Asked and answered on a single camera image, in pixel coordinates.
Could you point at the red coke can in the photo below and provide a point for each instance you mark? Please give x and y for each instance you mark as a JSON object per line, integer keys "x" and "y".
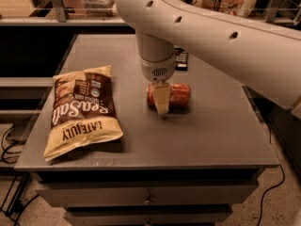
{"x": 179, "y": 95}

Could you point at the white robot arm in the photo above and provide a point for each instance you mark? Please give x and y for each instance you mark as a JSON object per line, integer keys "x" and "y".
{"x": 264, "y": 57}

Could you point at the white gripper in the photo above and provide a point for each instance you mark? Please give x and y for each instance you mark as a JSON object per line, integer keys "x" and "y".
{"x": 157, "y": 69}

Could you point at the black chocolate bar wrapper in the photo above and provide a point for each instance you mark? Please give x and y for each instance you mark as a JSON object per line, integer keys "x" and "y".
{"x": 181, "y": 60}

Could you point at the grey metal shelf rail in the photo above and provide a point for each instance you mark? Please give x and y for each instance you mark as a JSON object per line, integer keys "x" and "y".
{"x": 50, "y": 12}

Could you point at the Late July chips bag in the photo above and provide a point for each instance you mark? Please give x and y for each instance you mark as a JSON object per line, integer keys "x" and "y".
{"x": 83, "y": 111}

